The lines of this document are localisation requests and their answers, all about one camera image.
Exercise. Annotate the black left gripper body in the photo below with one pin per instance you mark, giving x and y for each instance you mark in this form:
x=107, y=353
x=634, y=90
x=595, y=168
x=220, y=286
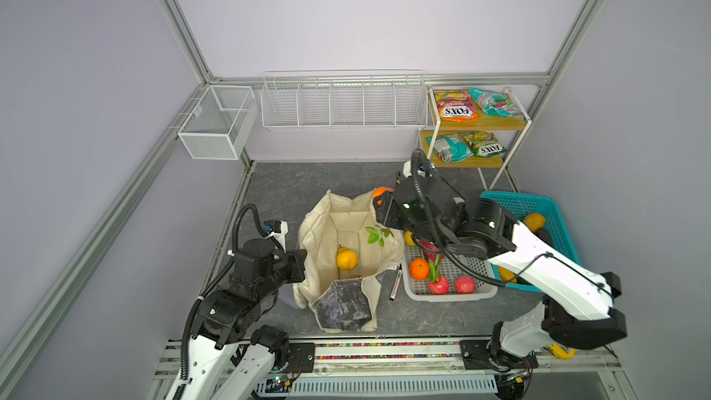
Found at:
x=289, y=270

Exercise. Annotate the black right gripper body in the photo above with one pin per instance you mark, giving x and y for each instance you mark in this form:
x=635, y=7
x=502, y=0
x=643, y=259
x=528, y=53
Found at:
x=399, y=218

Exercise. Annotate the pink dragon fruit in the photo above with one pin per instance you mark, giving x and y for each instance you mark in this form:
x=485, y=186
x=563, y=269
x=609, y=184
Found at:
x=430, y=251

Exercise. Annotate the orange persimmon with leaves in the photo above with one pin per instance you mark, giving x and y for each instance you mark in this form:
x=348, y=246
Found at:
x=380, y=194

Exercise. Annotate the cream canvas grocery bag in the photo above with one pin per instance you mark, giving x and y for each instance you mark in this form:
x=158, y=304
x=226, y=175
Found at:
x=345, y=300

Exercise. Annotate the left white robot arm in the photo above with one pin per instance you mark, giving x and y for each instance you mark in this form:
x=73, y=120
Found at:
x=219, y=357

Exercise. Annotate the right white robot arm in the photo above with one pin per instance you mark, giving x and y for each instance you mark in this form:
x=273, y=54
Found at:
x=578, y=308

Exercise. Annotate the teal snack bag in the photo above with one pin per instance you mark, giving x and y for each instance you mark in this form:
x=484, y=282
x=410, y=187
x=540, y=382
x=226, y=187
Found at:
x=450, y=148

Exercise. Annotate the green Fox's candy bag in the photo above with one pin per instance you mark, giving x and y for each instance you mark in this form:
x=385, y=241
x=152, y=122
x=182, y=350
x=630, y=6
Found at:
x=483, y=144

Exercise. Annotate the orange Fox's candy bag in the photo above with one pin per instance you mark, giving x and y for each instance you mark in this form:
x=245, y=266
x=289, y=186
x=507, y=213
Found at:
x=455, y=106

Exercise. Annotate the green pink snack bag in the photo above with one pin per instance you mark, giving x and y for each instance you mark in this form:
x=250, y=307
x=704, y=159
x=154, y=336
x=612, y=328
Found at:
x=495, y=104

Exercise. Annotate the grey cloth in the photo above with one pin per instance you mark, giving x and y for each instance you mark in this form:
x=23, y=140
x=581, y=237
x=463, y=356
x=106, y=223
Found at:
x=286, y=296

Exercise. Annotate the small yellow lemon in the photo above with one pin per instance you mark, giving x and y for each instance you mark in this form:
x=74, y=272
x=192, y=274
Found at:
x=409, y=239

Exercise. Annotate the orange tangerine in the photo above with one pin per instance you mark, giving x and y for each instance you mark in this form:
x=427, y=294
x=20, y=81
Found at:
x=419, y=269

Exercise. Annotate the white plastic fruit basket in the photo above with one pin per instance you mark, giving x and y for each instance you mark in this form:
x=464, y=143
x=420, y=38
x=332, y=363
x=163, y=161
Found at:
x=419, y=291

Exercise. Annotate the silver marker pen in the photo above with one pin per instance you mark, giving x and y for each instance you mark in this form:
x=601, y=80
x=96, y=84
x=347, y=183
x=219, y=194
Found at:
x=396, y=284

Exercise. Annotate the white wooden two-tier shelf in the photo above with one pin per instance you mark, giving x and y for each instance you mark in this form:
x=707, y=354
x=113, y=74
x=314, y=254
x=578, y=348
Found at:
x=476, y=129

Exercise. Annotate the red apple front right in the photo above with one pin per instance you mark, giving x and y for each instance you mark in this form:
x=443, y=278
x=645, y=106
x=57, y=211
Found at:
x=465, y=285

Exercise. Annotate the yellow vegetable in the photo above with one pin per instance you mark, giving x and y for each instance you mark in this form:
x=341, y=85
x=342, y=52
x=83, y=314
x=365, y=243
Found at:
x=507, y=276

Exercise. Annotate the yellow lemon in teal basket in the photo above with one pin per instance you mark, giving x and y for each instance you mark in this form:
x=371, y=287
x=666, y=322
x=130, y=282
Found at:
x=534, y=221

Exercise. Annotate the teal plastic vegetable basket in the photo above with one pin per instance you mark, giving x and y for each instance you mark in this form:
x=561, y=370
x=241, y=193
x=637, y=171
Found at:
x=555, y=226

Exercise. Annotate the yellow tape measure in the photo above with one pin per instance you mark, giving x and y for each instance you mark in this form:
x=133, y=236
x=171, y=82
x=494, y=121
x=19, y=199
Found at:
x=561, y=352

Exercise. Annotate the small white wire basket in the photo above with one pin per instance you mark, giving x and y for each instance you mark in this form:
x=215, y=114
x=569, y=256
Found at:
x=220, y=122

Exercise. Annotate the long white wire basket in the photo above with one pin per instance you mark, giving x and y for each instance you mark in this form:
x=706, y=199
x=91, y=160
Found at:
x=344, y=99

